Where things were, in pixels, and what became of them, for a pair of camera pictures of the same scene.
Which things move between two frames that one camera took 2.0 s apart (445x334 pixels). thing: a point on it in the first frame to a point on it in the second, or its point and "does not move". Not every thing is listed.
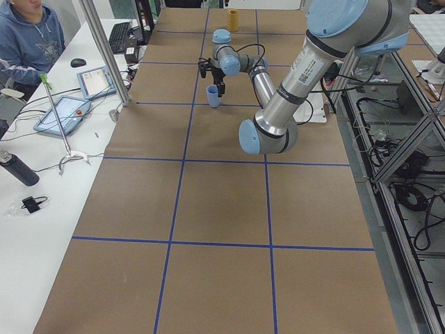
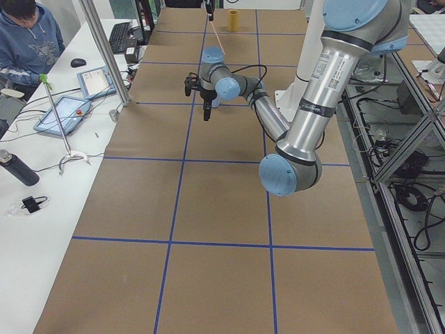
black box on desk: x=130 y=54 does not move
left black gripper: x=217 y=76 to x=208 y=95
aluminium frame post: x=106 y=50 does not move
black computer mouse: x=77 y=62 does not move
